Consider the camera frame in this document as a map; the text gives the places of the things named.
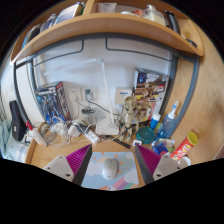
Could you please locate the white charger block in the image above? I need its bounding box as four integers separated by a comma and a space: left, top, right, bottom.
54, 122, 68, 136

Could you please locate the wooden wall shelf unit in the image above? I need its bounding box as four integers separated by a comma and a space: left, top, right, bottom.
9, 0, 205, 66

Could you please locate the white bottle with red cap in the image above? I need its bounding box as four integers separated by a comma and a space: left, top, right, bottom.
25, 120, 49, 148

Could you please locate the blue packet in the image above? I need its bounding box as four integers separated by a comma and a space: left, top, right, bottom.
152, 141, 170, 158

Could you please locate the clear blue spray bottle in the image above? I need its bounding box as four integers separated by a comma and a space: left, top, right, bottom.
157, 100, 180, 139

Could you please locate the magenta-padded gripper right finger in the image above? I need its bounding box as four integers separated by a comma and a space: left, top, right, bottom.
134, 143, 184, 185

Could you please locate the white wall socket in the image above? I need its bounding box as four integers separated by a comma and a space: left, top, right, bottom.
81, 86, 99, 101
67, 87, 83, 102

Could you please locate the red snack can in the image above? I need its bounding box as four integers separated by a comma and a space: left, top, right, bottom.
169, 131, 199, 163

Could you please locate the teal cloth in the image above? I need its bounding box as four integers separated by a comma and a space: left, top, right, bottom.
0, 119, 13, 158

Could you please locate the white cable bundle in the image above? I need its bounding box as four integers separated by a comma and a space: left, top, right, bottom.
41, 121, 79, 146

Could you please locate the blue and white can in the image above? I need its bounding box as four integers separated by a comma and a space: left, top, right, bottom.
148, 113, 162, 131

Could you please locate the teal bowl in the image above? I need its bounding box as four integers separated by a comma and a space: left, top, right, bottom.
135, 125, 157, 145

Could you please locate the grey computer mouse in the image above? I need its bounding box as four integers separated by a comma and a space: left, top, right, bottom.
101, 157, 120, 181

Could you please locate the white mug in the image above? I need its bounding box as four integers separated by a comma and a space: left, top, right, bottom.
176, 155, 192, 168

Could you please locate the clear glass jar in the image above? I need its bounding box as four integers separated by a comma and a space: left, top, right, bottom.
81, 106, 98, 126

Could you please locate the green cable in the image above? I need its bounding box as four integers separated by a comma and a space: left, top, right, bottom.
84, 88, 121, 116

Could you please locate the colourful printed box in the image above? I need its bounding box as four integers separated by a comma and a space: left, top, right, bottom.
133, 67, 170, 123

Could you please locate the white wall card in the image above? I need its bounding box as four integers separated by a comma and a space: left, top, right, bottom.
114, 87, 134, 105

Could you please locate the black ruler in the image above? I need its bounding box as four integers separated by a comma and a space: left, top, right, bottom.
109, 135, 132, 149

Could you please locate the beige robot figure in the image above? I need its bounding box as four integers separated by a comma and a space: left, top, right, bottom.
118, 95, 143, 143

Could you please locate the robot model kit box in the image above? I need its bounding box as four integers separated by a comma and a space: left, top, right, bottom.
34, 81, 72, 126

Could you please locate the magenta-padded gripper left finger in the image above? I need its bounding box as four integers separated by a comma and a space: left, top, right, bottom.
43, 143, 94, 187

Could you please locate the pastel printed mouse pad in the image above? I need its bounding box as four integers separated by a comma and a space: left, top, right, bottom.
80, 151, 140, 191

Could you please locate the white power strip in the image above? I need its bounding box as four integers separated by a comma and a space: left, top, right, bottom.
76, 123, 101, 144

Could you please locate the plaid bedding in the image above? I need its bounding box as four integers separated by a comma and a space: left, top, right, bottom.
9, 139, 31, 163

